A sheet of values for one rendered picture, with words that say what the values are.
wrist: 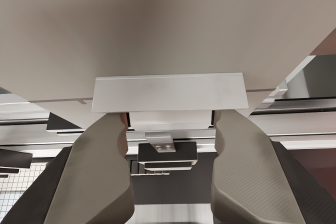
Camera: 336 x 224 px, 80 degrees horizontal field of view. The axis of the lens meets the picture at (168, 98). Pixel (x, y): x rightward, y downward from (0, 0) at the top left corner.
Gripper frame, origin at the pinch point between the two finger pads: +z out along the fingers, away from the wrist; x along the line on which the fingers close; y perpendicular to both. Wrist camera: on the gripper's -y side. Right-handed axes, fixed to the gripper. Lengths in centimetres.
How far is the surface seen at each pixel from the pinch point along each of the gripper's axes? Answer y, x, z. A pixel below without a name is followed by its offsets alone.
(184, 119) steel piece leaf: 4.5, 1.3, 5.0
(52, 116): 6.2, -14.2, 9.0
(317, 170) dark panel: 47, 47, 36
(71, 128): 7.1, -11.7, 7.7
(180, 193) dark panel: 52, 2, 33
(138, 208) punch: 13.4, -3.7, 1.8
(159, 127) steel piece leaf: 6.7, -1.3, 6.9
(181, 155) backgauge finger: 22.2, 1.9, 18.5
